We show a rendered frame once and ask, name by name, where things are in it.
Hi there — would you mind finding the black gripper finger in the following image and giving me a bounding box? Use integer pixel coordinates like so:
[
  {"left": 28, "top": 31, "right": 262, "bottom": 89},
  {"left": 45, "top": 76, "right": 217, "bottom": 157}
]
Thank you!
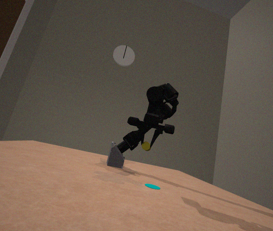
[
  {"left": 150, "top": 130, "right": 163, "bottom": 147},
  {"left": 137, "top": 126, "right": 145, "bottom": 145}
]

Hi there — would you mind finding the yellow cylinder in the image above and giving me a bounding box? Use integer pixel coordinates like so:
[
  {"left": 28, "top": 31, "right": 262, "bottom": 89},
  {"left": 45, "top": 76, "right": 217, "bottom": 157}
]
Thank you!
[{"left": 142, "top": 142, "right": 151, "bottom": 151}]

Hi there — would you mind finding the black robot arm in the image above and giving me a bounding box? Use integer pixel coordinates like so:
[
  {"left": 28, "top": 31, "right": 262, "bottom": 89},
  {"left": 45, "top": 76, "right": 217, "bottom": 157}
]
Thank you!
[{"left": 117, "top": 83, "right": 179, "bottom": 154}]

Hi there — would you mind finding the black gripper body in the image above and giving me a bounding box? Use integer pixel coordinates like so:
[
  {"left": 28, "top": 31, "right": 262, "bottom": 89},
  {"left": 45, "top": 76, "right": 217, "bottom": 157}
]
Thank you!
[{"left": 127, "top": 107, "right": 175, "bottom": 134}]

